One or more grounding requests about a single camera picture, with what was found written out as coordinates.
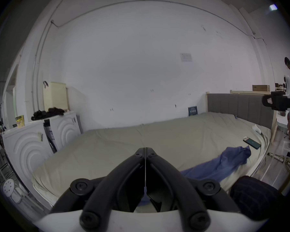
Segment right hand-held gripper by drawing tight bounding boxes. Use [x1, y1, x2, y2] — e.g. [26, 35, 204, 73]
[262, 75, 290, 117]

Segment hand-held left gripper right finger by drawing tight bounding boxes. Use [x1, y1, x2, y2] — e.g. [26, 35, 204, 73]
[145, 148, 241, 230]

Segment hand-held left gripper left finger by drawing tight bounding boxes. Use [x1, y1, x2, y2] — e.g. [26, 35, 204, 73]
[49, 148, 145, 230]

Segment white table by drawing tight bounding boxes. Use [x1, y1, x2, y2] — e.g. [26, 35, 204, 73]
[275, 110, 290, 133]

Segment grey padded headboard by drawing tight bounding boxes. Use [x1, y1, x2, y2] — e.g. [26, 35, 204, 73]
[206, 93, 275, 130]

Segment dark blue shirt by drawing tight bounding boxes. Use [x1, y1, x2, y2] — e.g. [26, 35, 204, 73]
[135, 146, 252, 207]

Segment dark phone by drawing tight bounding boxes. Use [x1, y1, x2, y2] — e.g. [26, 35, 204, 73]
[243, 136, 261, 150]

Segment bed with beige sheet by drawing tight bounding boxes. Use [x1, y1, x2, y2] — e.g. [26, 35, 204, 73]
[31, 111, 272, 212]

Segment person's legs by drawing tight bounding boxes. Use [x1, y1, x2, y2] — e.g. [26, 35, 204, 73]
[230, 175, 284, 220]

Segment white perforated stool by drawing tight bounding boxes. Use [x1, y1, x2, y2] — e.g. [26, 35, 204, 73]
[2, 179, 22, 203]

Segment pale yellow cabinet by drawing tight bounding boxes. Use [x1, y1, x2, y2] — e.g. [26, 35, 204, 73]
[43, 81, 69, 112]

